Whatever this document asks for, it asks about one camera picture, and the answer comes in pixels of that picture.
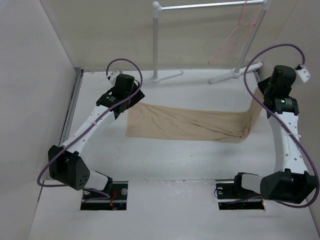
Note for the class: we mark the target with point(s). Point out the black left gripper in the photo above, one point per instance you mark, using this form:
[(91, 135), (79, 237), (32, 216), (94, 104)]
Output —
[(135, 99)]

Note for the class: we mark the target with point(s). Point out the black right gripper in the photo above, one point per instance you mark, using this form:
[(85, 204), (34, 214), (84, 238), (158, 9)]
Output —
[(261, 85)]

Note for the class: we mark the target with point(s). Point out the beige trousers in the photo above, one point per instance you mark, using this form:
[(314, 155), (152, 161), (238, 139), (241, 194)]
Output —
[(170, 123)]

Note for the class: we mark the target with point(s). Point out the pink wire hanger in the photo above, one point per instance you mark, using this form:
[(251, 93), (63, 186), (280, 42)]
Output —
[(227, 45)]

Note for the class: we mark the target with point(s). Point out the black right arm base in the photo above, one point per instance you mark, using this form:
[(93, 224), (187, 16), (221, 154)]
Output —
[(232, 196)]

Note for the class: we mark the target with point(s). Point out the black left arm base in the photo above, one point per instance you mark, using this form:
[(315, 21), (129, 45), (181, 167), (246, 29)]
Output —
[(112, 199)]

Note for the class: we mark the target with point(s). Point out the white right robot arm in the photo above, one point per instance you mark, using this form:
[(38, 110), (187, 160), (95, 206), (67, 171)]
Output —
[(291, 181)]

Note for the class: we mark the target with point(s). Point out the white clothes rack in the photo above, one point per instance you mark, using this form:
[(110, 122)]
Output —
[(234, 73)]

